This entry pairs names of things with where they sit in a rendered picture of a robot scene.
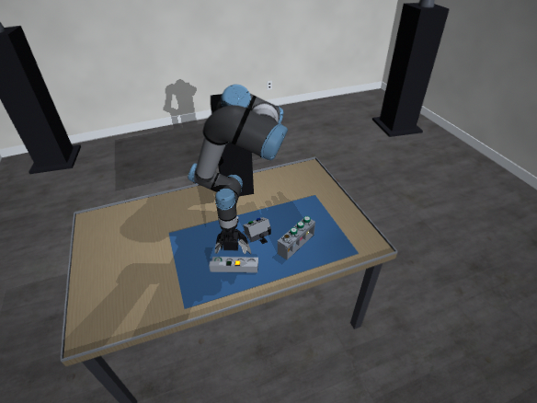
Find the blue work mat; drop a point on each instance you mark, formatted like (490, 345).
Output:
(193, 249)

